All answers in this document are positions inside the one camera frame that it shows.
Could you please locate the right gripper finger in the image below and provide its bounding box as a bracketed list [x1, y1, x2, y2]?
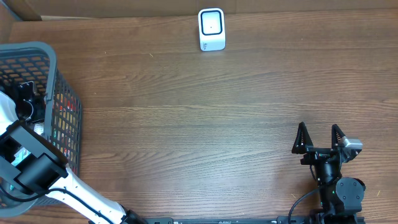
[292, 122, 313, 154]
[331, 124, 346, 148]

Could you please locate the spaghetti pasta packet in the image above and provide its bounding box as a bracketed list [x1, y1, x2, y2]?
[50, 93, 80, 175]

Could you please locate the white tube with gold cap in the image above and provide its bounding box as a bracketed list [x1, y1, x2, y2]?
[34, 123, 44, 135]

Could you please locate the teal snack packet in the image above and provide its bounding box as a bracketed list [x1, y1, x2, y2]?
[11, 147, 30, 167]

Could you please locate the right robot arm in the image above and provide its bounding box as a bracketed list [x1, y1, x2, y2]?
[287, 122, 366, 223]

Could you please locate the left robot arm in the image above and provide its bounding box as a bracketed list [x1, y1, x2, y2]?
[1, 84, 145, 223]

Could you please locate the grey plastic mesh basket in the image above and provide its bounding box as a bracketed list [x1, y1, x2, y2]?
[1, 42, 83, 218]

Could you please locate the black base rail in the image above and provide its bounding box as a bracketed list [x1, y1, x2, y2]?
[144, 216, 366, 224]

